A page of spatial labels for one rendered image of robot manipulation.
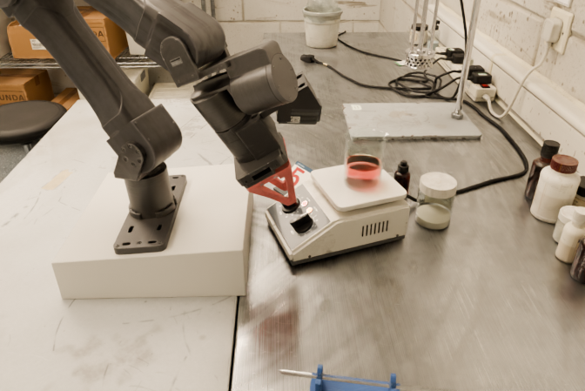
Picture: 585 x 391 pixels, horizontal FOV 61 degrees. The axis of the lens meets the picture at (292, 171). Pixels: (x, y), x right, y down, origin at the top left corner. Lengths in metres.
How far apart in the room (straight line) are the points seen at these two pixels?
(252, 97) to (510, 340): 0.44
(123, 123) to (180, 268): 0.21
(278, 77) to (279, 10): 2.64
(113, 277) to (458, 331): 0.46
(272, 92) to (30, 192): 0.62
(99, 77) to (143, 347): 0.34
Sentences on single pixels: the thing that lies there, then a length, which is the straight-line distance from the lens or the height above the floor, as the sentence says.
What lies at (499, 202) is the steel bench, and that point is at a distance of 0.98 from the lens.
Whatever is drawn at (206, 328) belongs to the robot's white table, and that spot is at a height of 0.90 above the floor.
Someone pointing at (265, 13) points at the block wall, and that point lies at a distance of 3.20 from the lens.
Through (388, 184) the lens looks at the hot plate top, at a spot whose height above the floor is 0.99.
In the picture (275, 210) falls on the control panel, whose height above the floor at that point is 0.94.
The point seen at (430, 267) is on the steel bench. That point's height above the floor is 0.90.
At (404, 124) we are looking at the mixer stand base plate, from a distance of 1.22.
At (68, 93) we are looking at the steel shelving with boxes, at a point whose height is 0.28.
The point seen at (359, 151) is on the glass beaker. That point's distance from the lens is 0.75.
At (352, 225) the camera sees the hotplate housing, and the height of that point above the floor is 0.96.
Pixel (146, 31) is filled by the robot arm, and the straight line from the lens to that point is 0.61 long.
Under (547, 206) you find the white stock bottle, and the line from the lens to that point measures 0.94.
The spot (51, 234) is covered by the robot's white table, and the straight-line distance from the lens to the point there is 0.92.
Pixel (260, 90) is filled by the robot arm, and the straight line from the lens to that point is 0.57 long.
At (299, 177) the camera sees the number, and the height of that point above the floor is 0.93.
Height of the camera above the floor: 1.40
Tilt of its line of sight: 30 degrees down
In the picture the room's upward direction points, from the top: straight up
